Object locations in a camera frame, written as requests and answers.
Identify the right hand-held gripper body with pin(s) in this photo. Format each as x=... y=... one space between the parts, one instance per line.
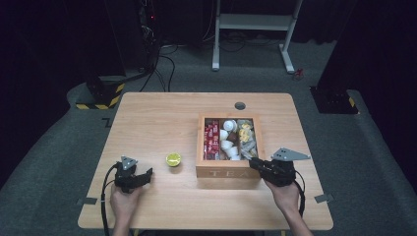
x=282 y=172

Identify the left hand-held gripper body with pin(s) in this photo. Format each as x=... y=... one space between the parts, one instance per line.
x=125 y=178

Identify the wooden tea box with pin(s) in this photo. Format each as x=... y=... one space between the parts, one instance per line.
x=226 y=172

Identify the person's left hand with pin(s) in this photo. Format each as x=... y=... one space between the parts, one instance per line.
x=123 y=203

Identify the person's right hand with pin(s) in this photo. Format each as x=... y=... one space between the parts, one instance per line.
x=285 y=198

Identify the pile of grey sachets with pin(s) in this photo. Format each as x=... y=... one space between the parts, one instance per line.
x=248 y=149

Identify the white capsule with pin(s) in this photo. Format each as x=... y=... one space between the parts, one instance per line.
x=226 y=144
x=233 y=151
x=229 y=125
x=236 y=158
x=223 y=134

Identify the pile of yellow-print sachets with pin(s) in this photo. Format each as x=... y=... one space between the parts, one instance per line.
x=245 y=132

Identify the brown capsule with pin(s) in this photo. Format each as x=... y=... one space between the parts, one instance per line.
x=233 y=136

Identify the grey tape piece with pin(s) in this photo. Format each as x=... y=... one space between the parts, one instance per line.
x=87 y=201
x=324 y=198

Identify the row of red packets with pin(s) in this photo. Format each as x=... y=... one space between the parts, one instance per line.
x=211 y=139

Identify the grey table grommet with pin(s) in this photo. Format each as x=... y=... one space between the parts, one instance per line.
x=240 y=106

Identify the black yellow striped stand base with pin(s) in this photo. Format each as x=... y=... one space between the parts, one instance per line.
x=105 y=95

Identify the small red floor object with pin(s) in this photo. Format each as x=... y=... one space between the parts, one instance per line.
x=297 y=74

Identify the white metal stand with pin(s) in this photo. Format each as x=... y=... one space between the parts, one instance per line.
x=252 y=22

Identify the dark equipment rack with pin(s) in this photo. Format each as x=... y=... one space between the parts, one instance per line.
x=147 y=29

